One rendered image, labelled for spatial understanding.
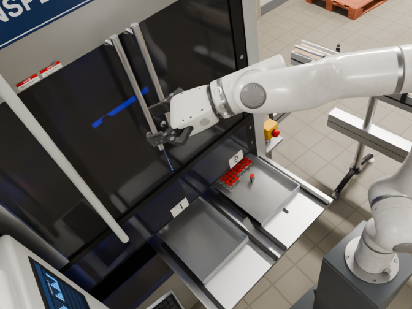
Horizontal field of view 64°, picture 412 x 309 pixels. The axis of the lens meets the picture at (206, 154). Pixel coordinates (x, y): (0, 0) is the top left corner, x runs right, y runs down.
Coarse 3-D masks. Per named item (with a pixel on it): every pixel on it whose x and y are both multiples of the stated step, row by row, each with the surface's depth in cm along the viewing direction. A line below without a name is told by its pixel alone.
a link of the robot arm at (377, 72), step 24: (384, 48) 62; (264, 72) 58; (288, 72) 57; (312, 72) 58; (336, 72) 61; (360, 72) 61; (384, 72) 60; (240, 96) 59; (264, 96) 58; (288, 96) 58; (312, 96) 59; (336, 96) 63; (360, 96) 64
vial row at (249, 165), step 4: (248, 160) 162; (248, 164) 160; (252, 164) 162; (244, 168) 159; (248, 168) 161; (236, 172) 158; (240, 172) 159; (244, 172) 161; (232, 176) 157; (236, 176) 159; (240, 176) 161; (228, 180) 156; (228, 188) 158
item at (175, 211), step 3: (183, 201) 140; (186, 201) 141; (177, 204) 138; (183, 204) 141; (186, 204) 143; (174, 207) 138; (177, 207) 139; (180, 207) 141; (183, 207) 142; (171, 210) 137; (174, 210) 139; (177, 210) 140; (180, 210) 142; (174, 213) 140; (177, 213) 141; (174, 216) 141
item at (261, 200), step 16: (256, 160) 166; (256, 176) 161; (272, 176) 159; (224, 192) 158; (240, 192) 156; (256, 192) 155; (272, 192) 153; (288, 192) 152; (240, 208) 149; (256, 208) 149; (272, 208) 148
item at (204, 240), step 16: (192, 208) 155; (208, 208) 154; (176, 224) 151; (192, 224) 150; (208, 224) 148; (224, 224) 147; (176, 240) 146; (192, 240) 145; (208, 240) 143; (224, 240) 142; (240, 240) 141; (192, 256) 140; (208, 256) 139; (224, 256) 137; (208, 272) 134
